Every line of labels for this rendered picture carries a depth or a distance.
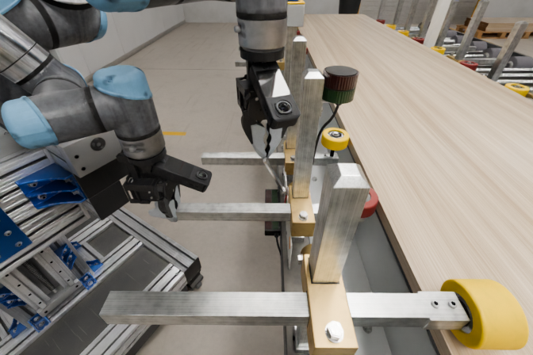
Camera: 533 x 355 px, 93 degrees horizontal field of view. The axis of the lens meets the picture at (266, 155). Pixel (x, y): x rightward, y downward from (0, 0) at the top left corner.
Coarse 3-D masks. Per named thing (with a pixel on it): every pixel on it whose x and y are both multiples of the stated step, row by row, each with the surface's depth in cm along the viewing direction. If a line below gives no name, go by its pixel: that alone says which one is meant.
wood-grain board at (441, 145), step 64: (320, 64) 131; (384, 64) 131; (448, 64) 131; (384, 128) 80; (448, 128) 80; (512, 128) 80; (384, 192) 57; (448, 192) 57; (512, 192) 57; (448, 256) 45; (512, 256) 45
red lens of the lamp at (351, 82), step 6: (324, 72) 43; (324, 78) 43; (330, 78) 42; (336, 78) 42; (342, 78) 41; (348, 78) 41; (354, 78) 42; (324, 84) 44; (330, 84) 43; (336, 84) 42; (342, 84) 42; (348, 84) 42; (354, 84) 43
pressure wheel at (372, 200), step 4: (372, 192) 56; (368, 196) 56; (372, 196) 55; (376, 196) 55; (368, 200) 55; (372, 200) 54; (376, 200) 54; (368, 204) 53; (372, 204) 53; (376, 204) 54; (364, 208) 53; (368, 208) 53; (372, 208) 53; (364, 212) 54; (368, 212) 54; (372, 212) 55; (364, 216) 54; (368, 216) 55
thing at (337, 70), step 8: (328, 72) 43; (336, 72) 43; (344, 72) 43; (352, 72) 43; (328, 88) 44; (336, 104) 47; (320, 112) 46; (336, 112) 48; (328, 120) 49; (320, 128) 51
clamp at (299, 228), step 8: (288, 200) 65; (296, 200) 59; (304, 200) 59; (296, 208) 57; (304, 208) 57; (312, 208) 57; (296, 216) 55; (312, 216) 55; (296, 224) 54; (304, 224) 54; (312, 224) 54; (296, 232) 56; (304, 232) 56; (312, 232) 56
